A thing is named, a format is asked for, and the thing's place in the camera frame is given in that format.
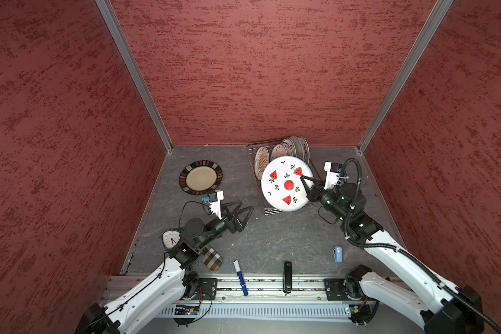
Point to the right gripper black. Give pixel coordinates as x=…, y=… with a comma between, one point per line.
x=315, y=190

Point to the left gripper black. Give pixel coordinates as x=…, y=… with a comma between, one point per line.
x=235, y=225

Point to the watermelon pattern white plate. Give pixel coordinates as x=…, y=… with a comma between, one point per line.
x=281, y=184

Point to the plain cream white plate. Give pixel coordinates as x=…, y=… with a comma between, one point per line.
x=298, y=147

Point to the dark striped rim plate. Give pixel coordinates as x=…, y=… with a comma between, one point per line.
x=200, y=177

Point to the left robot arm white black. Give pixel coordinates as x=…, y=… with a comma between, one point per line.
x=174, y=279

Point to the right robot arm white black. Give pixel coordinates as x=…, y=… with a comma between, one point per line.
x=434, y=303

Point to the red patterned rear plate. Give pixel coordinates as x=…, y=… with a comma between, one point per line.
x=305, y=148

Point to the orange striped plate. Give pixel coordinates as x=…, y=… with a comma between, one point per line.
x=261, y=161
x=280, y=150

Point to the orange striped front plate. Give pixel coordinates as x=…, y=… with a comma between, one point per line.
x=261, y=161

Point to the blue white marker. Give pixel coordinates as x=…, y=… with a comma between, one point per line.
x=241, y=278

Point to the plaid glasses case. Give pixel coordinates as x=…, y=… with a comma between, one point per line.
x=211, y=258

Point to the light blue small bottle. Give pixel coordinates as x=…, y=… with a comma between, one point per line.
x=338, y=254

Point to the green alarm clock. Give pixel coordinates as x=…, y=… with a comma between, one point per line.
x=170, y=239

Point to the black remote stick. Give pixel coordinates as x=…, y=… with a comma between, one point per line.
x=287, y=277

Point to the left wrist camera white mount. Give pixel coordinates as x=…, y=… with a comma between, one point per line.
x=213, y=203

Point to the wire dish rack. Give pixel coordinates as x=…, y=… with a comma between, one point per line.
x=251, y=151

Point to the aluminium front rail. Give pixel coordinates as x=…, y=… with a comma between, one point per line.
x=307, y=289

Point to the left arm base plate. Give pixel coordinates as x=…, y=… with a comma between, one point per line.
x=200, y=288

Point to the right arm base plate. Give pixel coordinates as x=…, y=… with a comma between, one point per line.
x=340, y=289

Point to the left circuit board with wires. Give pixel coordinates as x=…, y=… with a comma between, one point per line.
x=184, y=315

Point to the circuit board with wires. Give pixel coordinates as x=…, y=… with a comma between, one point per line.
x=359, y=315
x=184, y=315

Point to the right circuit board with wires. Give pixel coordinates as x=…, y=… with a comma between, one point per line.
x=359, y=315

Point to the right corner aluminium post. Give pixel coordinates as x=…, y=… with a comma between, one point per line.
x=430, y=27

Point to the corner aluminium post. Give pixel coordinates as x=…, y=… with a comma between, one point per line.
x=430, y=27
x=110, y=18

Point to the left corner aluminium post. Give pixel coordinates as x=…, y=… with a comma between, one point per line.
x=110, y=18

